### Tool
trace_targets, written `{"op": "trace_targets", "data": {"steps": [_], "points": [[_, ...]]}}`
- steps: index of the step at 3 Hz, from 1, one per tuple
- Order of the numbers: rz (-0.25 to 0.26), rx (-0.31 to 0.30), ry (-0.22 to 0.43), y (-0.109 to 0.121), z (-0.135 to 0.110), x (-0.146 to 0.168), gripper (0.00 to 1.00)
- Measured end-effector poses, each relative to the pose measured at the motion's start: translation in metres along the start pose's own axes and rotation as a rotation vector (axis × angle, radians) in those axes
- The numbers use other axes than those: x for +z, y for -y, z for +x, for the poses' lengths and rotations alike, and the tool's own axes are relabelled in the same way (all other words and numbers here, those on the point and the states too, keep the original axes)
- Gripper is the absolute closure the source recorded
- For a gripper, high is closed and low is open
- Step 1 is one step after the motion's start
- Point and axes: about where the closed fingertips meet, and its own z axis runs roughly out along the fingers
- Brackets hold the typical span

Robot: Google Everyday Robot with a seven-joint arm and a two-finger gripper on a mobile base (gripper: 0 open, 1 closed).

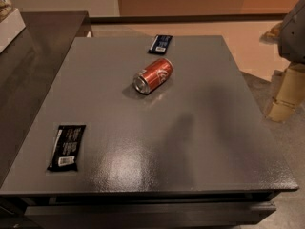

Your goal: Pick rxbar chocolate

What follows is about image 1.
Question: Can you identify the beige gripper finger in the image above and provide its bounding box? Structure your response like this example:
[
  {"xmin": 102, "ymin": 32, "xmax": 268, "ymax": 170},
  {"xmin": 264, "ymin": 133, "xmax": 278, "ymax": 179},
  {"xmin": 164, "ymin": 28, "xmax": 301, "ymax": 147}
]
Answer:
[{"xmin": 266, "ymin": 63, "xmax": 305, "ymax": 122}]

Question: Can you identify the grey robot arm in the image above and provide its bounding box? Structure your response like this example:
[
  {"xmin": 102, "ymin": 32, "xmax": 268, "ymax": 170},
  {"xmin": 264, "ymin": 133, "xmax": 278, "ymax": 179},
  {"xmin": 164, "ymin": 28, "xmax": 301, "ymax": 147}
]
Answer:
[{"xmin": 263, "ymin": 0, "xmax": 305, "ymax": 122}]

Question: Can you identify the black rxbar chocolate wrapper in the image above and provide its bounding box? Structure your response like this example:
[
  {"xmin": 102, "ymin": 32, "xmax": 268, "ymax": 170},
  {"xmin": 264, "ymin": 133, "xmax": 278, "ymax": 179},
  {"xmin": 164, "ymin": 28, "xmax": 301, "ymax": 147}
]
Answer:
[{"xmin": 48, "ymin": 125, "xmax": 86, "ymax": 172}]

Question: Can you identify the dark blue snack bar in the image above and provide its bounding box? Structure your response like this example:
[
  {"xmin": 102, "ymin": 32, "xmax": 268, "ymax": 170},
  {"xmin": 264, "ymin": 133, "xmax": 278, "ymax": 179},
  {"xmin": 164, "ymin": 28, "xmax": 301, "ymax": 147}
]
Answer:
[{"xmin": 148, "ymin": 34, "xmax": 173, "ymax": 55}]

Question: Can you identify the red soda can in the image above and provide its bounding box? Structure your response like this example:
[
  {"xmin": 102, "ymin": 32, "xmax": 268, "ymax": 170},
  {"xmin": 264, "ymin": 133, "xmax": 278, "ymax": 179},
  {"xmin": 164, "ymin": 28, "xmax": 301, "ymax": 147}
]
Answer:
[{"xmin": 133, "ymin": 58, "xmax": 173, "ymax": 94}]

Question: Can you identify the white box on side table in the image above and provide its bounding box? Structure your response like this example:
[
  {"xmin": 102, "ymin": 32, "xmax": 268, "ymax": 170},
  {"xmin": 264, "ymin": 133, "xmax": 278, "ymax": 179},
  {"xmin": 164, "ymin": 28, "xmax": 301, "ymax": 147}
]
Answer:
[{"xmin": 0, "ymin": 9, "xmax": 26, "ymax": 53}]

